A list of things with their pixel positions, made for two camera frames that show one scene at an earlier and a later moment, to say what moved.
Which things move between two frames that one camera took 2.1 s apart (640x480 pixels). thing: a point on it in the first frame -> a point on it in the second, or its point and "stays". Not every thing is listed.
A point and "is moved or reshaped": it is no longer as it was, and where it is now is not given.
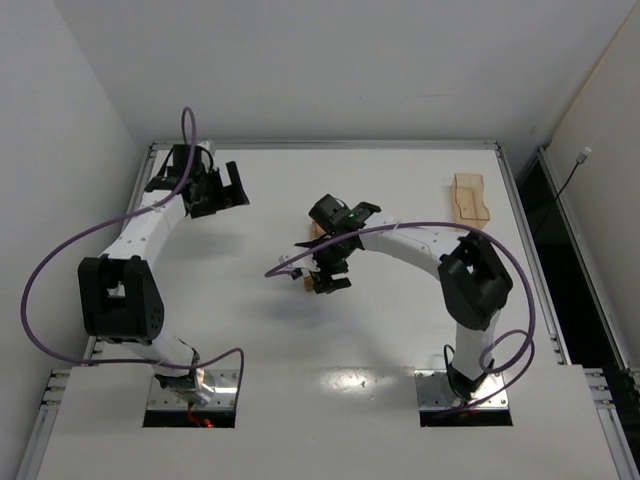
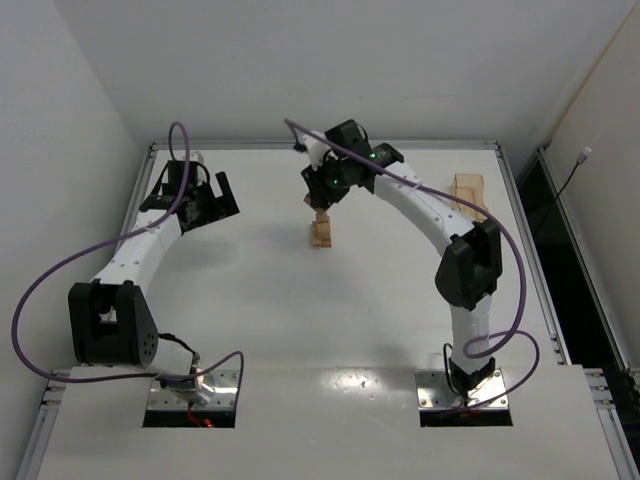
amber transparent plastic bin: x=467 y=201 stays
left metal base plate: x=222 y=381 stays
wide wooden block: x=308 y=283 -> x=317 y=210
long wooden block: x=316 y=231 is moved or reshaped
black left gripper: x=216 y=193 -> x=211 y=201
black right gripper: x=329 y=261 -> x=320 y=189
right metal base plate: x=435 y=392 stays
